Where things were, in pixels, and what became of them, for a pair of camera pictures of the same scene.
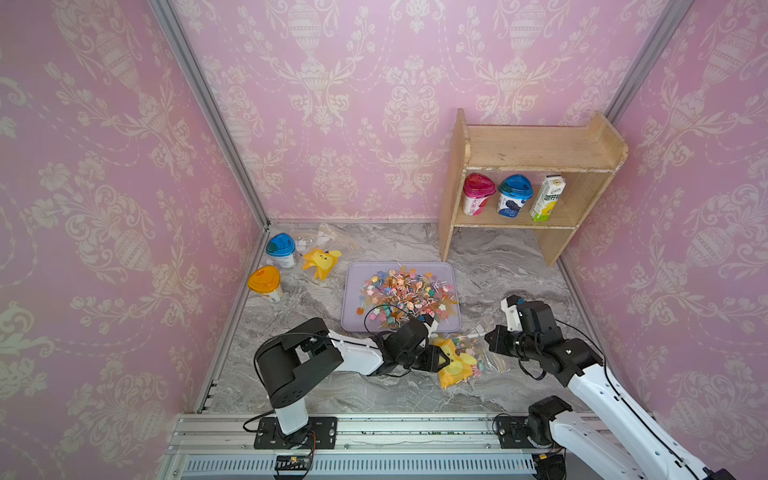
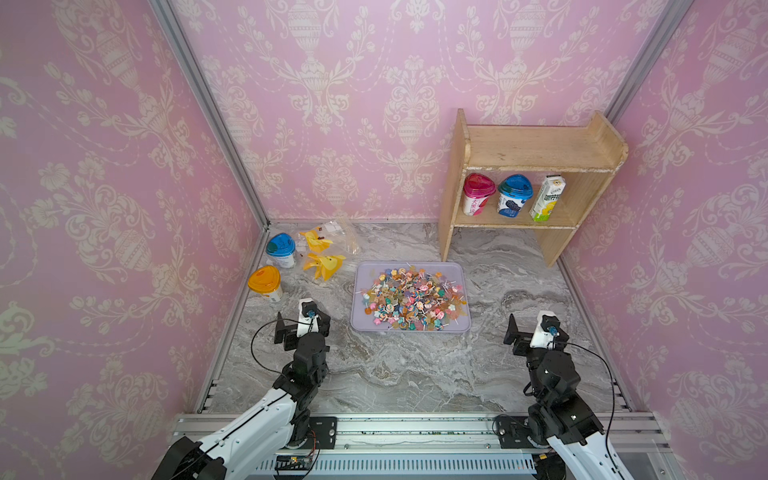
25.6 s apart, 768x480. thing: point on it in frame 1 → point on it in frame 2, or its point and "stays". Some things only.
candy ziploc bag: (322, 254) stays
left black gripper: (434, 352) → (286, 334)
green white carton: (547, 197) stays
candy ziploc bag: (470, 358) → (330, 236)
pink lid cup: (477, 189) stays
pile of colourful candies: (389, 296) stays
